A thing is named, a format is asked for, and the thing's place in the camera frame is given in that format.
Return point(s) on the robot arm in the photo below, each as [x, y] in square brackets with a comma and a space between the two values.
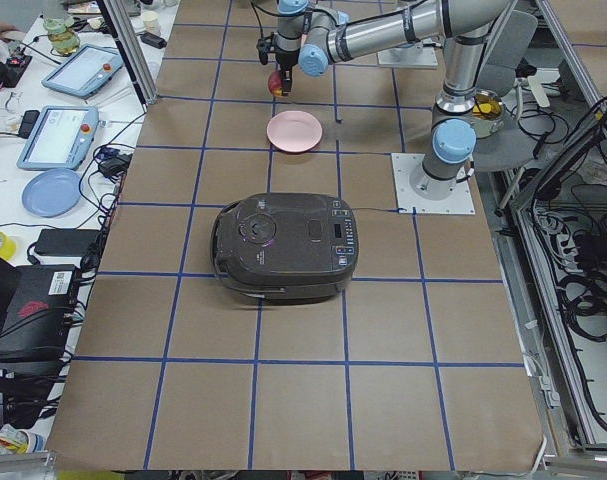
[313, 38]

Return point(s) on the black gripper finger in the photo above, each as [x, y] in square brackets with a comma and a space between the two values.
[286, 82]

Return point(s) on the red apple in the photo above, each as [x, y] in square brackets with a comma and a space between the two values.
[275, 84]

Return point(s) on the light blue plate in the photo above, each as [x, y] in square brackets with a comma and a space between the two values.
[52, 193]

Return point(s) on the aluminium frame post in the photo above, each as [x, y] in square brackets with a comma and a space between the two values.
[123, 33]

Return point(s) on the blue teach pendant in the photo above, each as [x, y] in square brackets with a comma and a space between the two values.
[85, 72]
[61, 138]

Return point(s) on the grey chair with bowl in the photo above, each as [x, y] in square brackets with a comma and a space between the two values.
[501, 73]

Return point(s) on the black power adapter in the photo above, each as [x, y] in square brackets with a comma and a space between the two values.
[65, 242]

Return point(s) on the black computer box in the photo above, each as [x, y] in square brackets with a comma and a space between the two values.
[37, 321]

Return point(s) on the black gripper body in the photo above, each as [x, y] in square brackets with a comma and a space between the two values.
[285, 60]

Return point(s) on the dark grey rice cooker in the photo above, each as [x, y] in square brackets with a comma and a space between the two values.
[285, 246]

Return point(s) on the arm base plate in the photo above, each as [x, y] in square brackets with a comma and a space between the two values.
[418, 193]
[414, 56]

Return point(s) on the pink plate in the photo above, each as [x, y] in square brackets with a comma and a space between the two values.
[294, 131]

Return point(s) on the yellow tape roll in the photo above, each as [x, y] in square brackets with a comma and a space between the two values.
[8, 247]

